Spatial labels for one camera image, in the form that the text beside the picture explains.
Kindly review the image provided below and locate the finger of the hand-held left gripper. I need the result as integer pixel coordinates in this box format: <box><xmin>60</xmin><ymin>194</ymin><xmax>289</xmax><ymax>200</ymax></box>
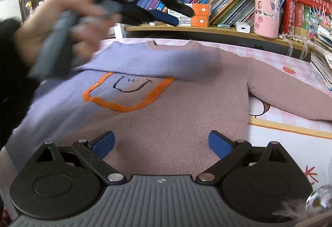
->
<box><xmin>138</xmin><ymin>7</ymin><xmax>180</xmax><ymax>27</ymax></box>
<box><xmin>140</xmin><ymin>0</ymin><xmax>195</xmax><ymax>18</ymax></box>

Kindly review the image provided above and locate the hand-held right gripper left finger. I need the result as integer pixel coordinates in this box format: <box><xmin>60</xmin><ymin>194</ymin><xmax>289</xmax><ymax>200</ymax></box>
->
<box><xmin>32</xmin><ymin>130</ymin><xmax>127</xmax><ymax>186</ymax></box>

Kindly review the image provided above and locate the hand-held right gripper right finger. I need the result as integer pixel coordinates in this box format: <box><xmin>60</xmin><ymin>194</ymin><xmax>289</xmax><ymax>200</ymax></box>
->
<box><xmin>195</xmin><ymin>130</ymin><xmax>296</xmax><ymax>186</ymax></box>

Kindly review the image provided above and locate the purple and mauve knit sweater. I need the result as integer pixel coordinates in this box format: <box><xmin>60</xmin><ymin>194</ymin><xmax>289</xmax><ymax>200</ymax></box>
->
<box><xmin>5</xmin><ymin>39</ymin><xmax>332</xmax><ymax>186</ymax></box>

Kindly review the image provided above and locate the person's left forearm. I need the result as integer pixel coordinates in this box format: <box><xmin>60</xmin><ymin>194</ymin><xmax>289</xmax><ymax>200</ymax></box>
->
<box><xmin>0</xmin><ymin>18</ymin><xmax>39</xmax><ymax>150</ymax></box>

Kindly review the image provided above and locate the person's left hand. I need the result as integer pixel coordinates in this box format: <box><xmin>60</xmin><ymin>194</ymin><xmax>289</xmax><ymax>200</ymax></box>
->
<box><xmin>14</xmin><ymin>0</ymin><xmax>123</xmax><ymax>67</ymax></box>

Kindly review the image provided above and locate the orange and white box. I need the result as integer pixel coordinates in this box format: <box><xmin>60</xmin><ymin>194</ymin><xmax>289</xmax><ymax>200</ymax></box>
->
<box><xmin>167</xmin><ymin>3</ymin><xmax>211</xmax><ymax>17</ymax></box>
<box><xmin>156</xmin><ymin>15</ymin><xmax>210</xmax><ymax>28</ymax></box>

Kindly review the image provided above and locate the wooden bookshelf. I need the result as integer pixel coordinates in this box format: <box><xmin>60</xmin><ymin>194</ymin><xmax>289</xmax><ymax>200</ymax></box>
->
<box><xmin>114</xmin><ymin>0</ymin><xmax>332</xmax><ymax>61</ymax></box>

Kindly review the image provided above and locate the white charger plug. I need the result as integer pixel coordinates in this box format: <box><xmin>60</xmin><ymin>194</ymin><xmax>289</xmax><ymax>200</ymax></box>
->
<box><xmin>236</xmin><ymin>21</ymin><xmax>253</xmax><ymax>34</ymax></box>

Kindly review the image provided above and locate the pink sticker tumbler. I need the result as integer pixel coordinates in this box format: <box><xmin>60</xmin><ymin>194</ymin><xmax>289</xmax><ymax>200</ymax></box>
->
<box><xmin>254</xmin><ymin>0</ymin><xmax>281</xmax><ymax>39</ymax></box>

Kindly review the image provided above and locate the red upright book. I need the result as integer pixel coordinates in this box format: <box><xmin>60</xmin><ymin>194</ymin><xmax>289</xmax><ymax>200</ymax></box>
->
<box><xmin>294</xmin><ymin>2</ymin><xmax>304</xmax><ymax>35</ymax></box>
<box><xmin>280</xmin><ymin>0</ymin><xmax>296</xmax><ymax>34</ymax></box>

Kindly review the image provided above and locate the clear round bauble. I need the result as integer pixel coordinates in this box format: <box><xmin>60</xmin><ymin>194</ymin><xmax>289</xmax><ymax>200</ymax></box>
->
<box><xmin>305</xmin><ymin>185</ymin><xmax>332</xmax><ymax>214</ymax></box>

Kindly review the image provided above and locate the stack of notebooks and papers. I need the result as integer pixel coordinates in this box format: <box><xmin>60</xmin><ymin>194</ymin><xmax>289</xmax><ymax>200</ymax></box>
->
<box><xmin>310</xmin><ymin>26</ymin><xmax>332</xmax><ymax>91</ymax></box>

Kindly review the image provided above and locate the pearl bead string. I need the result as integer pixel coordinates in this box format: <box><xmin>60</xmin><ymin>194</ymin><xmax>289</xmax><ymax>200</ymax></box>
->
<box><xmin>279</xmin><ymin>32</ymin><xmax>314</xmax><ymax>44</ymax></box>

